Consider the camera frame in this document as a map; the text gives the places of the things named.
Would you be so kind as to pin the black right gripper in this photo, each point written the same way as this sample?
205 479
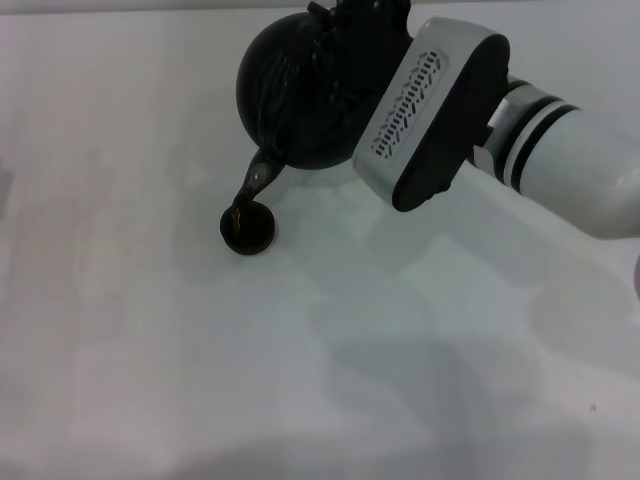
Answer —
372 45

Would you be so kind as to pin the black round teapot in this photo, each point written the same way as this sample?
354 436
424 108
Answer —
280 100

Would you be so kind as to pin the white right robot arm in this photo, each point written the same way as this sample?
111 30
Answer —
575 165

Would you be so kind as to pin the dark round teacup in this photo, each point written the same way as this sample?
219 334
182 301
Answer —
260 241

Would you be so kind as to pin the silver vented wrist camera box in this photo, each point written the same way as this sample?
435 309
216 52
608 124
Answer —
425 115

